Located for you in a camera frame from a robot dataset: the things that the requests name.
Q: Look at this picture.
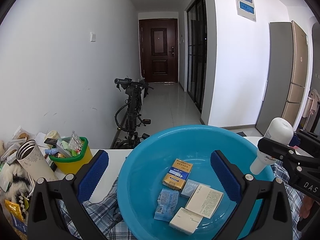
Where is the white lotion bottle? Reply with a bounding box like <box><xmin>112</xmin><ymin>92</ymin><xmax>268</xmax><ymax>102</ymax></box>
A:
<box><xmin>250</xmin><ymin>118</ymin><xmax>293</xmax><ymax>175</ymax></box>

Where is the light blue wipes packet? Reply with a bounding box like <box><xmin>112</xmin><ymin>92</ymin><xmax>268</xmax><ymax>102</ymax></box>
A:
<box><xmin>154</xmin><ymin>189</ymin><xmax>180</xmax><ymax>222</ymax></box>

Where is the person's right hand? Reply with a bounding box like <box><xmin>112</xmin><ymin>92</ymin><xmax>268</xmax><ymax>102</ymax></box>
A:
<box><xmin>299</xmin><ymin>196</ymin><xmax>315</xmax><ymax>220</ymax></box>

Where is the blue plaid cloth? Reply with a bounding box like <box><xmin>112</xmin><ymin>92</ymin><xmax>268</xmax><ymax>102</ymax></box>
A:
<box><xmin>58</xmin><ymin>159</ymin><xmax>306</xmax><ymax>240</ymax></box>

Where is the yellow green bin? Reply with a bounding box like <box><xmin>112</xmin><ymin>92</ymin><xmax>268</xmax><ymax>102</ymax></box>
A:
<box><xmin>49</xmin><ymin>137</ymin><xmax>93</xmax><ymax>174</ymax></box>

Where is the large cream text box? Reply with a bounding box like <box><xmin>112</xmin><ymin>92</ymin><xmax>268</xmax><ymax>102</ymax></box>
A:
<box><xmin>185</xmin><ymin>184</ymin><xmax>224</xmax><ymax>219</ymax></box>

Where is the light blue small box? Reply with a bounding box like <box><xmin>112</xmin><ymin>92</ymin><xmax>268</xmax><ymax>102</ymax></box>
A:
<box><xmin>181</xmin><ymin>179</ymin><xmax>200</xmax><ymax>198</ymax></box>

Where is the gold cigarette pack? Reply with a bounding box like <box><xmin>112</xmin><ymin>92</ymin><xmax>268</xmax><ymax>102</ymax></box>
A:
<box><xmin>162</xmin><ymin>159</ymin><xmax>193</xmax><ymax>191</ymax></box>

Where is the cream thermos cup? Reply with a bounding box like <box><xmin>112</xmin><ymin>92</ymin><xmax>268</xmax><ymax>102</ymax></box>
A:
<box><xmin>16</xmin><ymin>140</ymin><xmax>58</xmax><ymax>181</ymax></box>

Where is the grey gold refrigerator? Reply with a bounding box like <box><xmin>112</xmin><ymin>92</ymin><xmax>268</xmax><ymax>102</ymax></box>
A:
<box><xmin>255</xmin><ymin>21</ymin><xmax>308</xmax><ymax>134</ymax></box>

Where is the cream small box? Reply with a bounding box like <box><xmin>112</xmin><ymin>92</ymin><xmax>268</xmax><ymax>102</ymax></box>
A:
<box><xmin>169</xmin><ymin>207</ymin><xmax>203</xmax><ymax>235</ymax></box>

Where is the blue plastic basin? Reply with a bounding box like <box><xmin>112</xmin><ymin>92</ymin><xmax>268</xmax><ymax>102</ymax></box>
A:
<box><xmin>117</xmin><ymin>125</ymin><xmax>275</xmax><ymax>240</ymax></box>

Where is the black white plush toy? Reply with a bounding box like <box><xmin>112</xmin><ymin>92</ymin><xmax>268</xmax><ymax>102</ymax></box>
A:
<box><xmin>1</xmin><ymin>162</ymin><xmax>33</xmax><ymax>206</ymax></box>

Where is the black folding bicycle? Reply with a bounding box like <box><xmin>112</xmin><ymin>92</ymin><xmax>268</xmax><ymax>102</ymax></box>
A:
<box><xmin>114</xmin><ymin>77</ymin><xmax>153</xmax><ymax>150</ymax></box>

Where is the black framed glass door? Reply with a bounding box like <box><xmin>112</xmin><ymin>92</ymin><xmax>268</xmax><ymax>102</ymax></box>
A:
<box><xmin>187</xmin><ymin>0</ymin><xmax>207</xmax><ymax>111</ymax></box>

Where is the dark brown entrance door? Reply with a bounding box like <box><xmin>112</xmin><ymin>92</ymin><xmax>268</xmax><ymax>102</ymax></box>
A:
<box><xmin>139</xmin><ymin>18</ymin><xmax>178</xmax><ymax>83</ymax></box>

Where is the wall electrical panel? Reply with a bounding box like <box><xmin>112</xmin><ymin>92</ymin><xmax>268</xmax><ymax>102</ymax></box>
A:
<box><xmin>236</xmin><ymin>0</ymin><xmax>256</xmax><ymax>22</ymax></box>

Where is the white wall switch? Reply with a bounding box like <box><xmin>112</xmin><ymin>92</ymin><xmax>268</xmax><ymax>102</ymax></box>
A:
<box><xmin>90</xmin><ymin>32</ymin><xmax>96</xmax><ymax>42</ymax></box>

